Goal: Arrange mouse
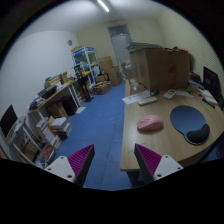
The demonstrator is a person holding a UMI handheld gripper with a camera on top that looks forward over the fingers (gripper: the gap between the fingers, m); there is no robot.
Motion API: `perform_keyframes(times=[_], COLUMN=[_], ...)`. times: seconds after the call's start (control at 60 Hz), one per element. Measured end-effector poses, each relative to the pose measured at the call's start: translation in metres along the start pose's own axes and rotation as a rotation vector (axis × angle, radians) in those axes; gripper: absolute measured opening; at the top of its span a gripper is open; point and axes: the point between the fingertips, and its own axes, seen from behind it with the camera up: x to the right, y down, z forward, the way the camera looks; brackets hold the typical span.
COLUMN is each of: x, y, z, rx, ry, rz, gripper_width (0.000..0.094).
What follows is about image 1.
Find black monitor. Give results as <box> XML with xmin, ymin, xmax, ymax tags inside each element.
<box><xmin>0</xmin><ymin>105</ymin><xmax>18</xmax><ymax>137</ymax></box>
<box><xmin>203</xmin><ymin>67</ymin><xmax>221</xmax><ymax>103</ymax></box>

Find pink computer mouse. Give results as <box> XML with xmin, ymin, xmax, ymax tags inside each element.
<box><xmin>137</xmin><ymin>115</ymin><xmax>163</xmax><ymax>131</ymax></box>

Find glass display cabinet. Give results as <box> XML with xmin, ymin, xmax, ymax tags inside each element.
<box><xmin>72</xmin><ymin>46</ymin><xmax>100</xmax><ymax>82</ymax></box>

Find black monitor on left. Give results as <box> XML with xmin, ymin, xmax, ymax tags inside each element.
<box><xmin>0</xmin><ymin>105</ymin><xmax>18</xmax><ymax>137</ymax></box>

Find black monitor on right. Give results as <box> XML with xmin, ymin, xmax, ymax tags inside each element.
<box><xmin>203</xmin><ymin>67</ymin><xmax>221</xmax><ymax>103</ymax></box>

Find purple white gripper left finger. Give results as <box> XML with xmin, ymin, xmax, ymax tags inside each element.
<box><xmin>46</xmin><ymin>144</ymin><xmax>95</xmax><ymax>187</ymax></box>

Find white remote control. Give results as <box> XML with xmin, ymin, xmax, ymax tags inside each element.
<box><xmin>138</xmin><ymin>97</ymin><xmax>158</xmax><ymax>106</ymax></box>

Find round wall clock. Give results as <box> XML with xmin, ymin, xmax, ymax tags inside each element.
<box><xmin>68</xmin><ymin>40</ymin><xmax>73</xmax><ymax>46</ymax></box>

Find stacked cardboard boxes by door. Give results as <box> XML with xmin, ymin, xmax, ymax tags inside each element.
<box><xmin>98</xmin><ymin>56</ymin><xmax>122</xmax><ymax>86</ymax></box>

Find large cardboard box on table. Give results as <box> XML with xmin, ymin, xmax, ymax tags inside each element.
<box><xmin>129</xmin><ymin>48</ymin><xmax>190</xmax><ymax>91</ymax></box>

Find stack of books on floor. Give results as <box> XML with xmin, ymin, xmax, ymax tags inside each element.
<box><xmin>50</xmin><ymin>117</ymin><xmax>72</xmax><ymax>140</ymax></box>

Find white paper sheet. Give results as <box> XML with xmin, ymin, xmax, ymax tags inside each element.
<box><xmin>123</xmin><ymin>90</ymin><xmax>150</xmax><ymax>105</ymax></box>

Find open cardboard box on floor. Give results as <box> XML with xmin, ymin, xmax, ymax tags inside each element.
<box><xmin>93</xmin><ymin>83</ymin><xmax>112</xmax><ymax>95</ymax></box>

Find grey door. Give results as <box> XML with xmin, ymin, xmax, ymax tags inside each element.
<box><xmin>108</xmin><ymin>24</ymin><xmax>132</xmax><ymax>63</ymax></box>

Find blue mouse pad wrist rest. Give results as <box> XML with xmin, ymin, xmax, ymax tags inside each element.
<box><xmin>170</xmin><ymin>105</ymin><xmax>210</xmax><ymax>145</ymax></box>

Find white shelf with books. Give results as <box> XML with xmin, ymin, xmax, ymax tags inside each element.
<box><xmin>7</xmin><ymin>117</ymin><xmax>61</xmax><ymax>165</ymax></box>

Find clear plastic water bottle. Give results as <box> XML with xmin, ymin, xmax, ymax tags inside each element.
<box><xmin>125</xmin><ymin>62</ymin><xmax>138</xmax><ymax>90</ymax></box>

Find cluttered white wooden desk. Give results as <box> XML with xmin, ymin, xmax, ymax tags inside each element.
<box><xmin>29</xmin><ymin>80</ymin><xmax>83</xmax><ymax>123</ymax></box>

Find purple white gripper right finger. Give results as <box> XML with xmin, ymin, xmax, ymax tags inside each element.
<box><xmin>134</xmin><ymin>144</ymin><xmax>182</xmax><ymax>184</ymax></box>

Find white air conditioner remote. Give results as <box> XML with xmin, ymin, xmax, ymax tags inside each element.
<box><xmin>163</xmin><ymin>89</ymin><xmax>176</xmax><ymax>100</ymax></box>

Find ceiling tube light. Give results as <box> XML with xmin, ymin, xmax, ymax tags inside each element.
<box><xmin>97</xmin><ymin>0</ymin><xmax>110</xmax><ymax>13</ymax></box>

